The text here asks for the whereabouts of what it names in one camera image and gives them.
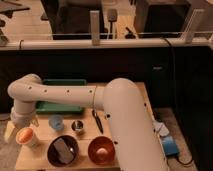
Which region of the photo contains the orange apple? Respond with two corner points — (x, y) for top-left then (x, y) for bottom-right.
(19, 129), (33, 142)

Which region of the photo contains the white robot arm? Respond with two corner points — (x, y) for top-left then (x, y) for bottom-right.
(7, 74), (169, 171)

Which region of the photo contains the yellow sponge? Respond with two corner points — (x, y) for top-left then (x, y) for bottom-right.
(4, 121), (15, 143)

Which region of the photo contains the black handled spoon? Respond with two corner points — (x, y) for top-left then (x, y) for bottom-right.
(92, 109), (104, 134)

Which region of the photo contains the copper orange bowl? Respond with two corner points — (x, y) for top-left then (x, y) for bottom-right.
(88, 136), (115, 165)

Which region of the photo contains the white paper cup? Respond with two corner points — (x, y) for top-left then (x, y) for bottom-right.
(16, 127), (39, 148)

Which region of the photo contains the dark purple bowl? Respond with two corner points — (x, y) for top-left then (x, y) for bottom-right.
(47, 135), (79, 167)

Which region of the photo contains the blue object on floor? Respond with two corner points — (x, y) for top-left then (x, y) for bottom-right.
(161, 136), (179, 156)

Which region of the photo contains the green plastic tray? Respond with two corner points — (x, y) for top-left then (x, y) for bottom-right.
(36, 79), (87, 115)

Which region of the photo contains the white angled post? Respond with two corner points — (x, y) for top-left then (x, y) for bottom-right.
(181, 9), (204, 44)

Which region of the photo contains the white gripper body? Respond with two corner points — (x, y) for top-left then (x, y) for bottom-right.
(10, 112), (35, 128)

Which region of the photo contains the grey cloth in bowl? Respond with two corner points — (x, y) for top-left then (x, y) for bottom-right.
(54, 138), (74, 164)

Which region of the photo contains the white vertical post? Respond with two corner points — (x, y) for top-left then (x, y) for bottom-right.
(90, 10), (100, 46)

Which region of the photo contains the light blue plastic cup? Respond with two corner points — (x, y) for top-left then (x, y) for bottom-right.
(49, 115), (64, 131)

